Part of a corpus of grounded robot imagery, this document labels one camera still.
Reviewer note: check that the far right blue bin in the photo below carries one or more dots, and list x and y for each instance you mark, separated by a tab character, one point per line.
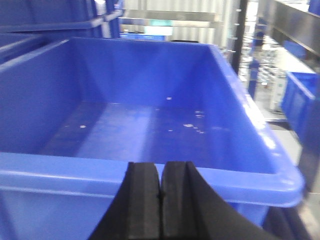
298	99

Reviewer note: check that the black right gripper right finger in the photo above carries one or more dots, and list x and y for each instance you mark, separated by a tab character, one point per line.
192	210

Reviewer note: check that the blue plastic bin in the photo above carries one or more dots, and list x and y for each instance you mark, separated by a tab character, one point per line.
60	19
75	113

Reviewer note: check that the right blue plastic bin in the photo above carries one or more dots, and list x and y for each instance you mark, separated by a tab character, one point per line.
75	113

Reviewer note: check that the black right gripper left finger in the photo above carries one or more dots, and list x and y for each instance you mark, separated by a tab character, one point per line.
134	213

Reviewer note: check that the steel shelf upright post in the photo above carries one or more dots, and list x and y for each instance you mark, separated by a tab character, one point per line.
241	13

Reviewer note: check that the left blue plastic bin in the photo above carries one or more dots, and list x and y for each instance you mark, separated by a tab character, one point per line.
60	19

